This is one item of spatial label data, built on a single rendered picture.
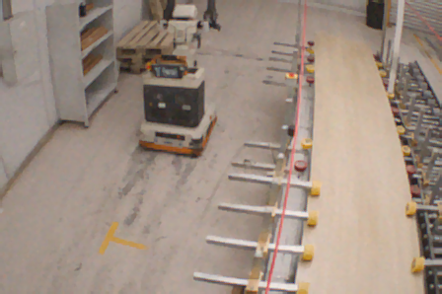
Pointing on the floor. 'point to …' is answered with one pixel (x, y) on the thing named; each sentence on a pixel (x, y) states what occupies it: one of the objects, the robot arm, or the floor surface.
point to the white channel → (396, 45)
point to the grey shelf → (68, 97)
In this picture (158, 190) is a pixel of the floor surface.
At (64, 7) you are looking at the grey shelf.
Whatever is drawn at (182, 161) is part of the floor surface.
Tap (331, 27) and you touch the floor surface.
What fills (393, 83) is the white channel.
